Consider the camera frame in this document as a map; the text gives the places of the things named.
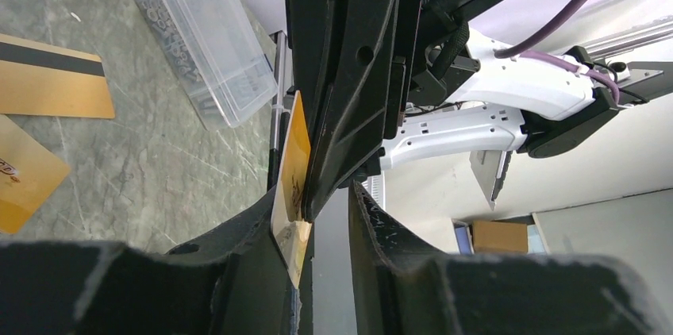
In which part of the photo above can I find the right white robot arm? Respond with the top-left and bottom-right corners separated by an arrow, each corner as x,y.
285,0 -> 620,221

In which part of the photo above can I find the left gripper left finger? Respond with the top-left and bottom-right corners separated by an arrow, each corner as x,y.
1,187 -> 299,334

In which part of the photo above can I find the clear plastic screw box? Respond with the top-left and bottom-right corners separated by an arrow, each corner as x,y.
135,0 -> 276,131

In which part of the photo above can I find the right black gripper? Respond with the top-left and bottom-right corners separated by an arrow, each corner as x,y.
286,0 -> 421,221

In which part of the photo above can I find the aluminium frame rail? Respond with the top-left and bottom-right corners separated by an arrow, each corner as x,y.
582,15 -> 672,59

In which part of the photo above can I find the cardboard box in background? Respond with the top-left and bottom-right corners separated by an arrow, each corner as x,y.
471,221 -> 529,253

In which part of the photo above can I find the orange credit card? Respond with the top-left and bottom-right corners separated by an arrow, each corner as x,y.
271,91 -> 312,288
1,115 -> 70,234

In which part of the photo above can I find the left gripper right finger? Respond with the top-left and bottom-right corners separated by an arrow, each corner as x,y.
348,182 -> 672,334

